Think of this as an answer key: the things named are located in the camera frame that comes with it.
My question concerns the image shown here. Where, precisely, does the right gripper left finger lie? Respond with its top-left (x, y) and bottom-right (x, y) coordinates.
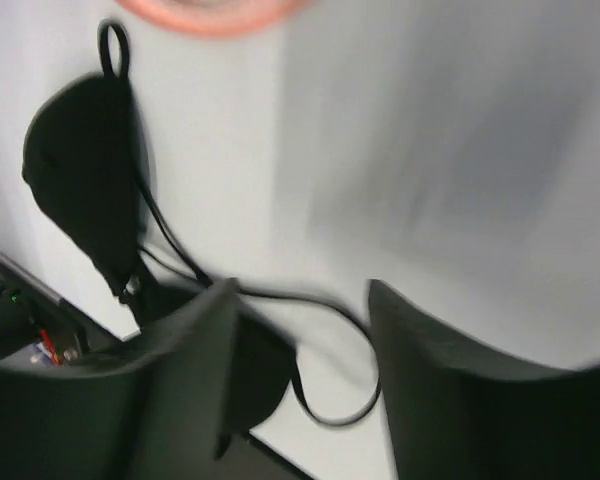
top-left (0, 280), bottom-right (237, 479)

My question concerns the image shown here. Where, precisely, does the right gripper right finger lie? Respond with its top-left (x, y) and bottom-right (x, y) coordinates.
top-left (368, 280), bottom-right (600, 479)

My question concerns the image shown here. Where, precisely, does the black bra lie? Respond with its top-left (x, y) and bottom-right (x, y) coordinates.
top-left (20, 20), bottom-right (381, 436)

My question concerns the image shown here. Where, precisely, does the pink patterned laundry bag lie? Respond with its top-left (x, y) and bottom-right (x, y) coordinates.
top-left (117, 0), bottom-right (312, 38)

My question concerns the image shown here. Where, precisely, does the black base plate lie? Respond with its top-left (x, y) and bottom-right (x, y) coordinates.
top-left (0, 254), bottom-right (303, 479)

